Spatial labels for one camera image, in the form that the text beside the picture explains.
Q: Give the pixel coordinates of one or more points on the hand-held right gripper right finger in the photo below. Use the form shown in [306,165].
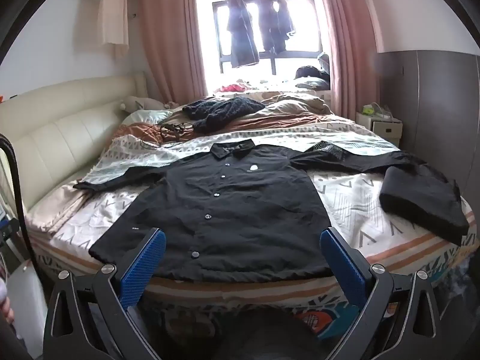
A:
[343,266]

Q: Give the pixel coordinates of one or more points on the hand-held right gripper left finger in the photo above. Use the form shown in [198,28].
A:
[144,266]

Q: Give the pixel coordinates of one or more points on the black button shirt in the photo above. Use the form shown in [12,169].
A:
[232,225]

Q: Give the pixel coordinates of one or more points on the red clothes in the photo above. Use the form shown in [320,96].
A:
[228,88]

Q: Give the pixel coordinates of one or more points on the colourful printed bag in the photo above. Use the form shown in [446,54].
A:
[330,322]

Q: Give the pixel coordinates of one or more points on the geometric patterned blanket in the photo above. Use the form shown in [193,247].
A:
[348,198]

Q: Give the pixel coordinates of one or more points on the folded black garment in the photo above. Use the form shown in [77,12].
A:
[420,206]

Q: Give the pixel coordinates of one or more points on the cream bed sheet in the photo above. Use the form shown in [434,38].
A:
[56,210]

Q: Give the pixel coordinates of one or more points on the white box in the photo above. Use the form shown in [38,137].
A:
[26,296]

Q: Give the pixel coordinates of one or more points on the white nightstand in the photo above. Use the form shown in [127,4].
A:
[386,129]

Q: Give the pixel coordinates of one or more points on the pale green pillow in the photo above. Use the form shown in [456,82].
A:
[146,116]

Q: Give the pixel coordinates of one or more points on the cream padded headboard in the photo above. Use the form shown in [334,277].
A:
[56,138]

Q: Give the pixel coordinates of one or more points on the orange and beige duvet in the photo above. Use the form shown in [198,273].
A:
[300,114]

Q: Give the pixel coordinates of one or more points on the white and green bag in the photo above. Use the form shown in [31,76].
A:
[375,110]

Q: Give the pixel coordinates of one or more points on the beige plush toy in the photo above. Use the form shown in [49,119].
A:
[140,103]

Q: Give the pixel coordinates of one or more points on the dark knitted sweater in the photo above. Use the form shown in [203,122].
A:
[221,114]

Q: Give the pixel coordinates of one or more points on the grey cushion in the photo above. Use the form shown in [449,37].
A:
[311,83]

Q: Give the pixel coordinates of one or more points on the grey wardrobe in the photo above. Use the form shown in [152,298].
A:
[442,101]

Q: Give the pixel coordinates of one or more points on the dark cushion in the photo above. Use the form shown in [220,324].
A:
[307,72]

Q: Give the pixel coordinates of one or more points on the pink curtain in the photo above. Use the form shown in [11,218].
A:
[348,45]
[168,37]

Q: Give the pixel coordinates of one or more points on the dark framed window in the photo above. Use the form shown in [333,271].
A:
[219,37]

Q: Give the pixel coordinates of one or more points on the long dark hanging garment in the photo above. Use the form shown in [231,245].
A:
[242,33]

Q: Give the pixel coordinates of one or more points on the cream hanging garment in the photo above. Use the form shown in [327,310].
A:
[112,15]

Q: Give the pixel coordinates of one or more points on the small dark hanging garment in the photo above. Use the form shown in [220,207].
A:
[285,18]

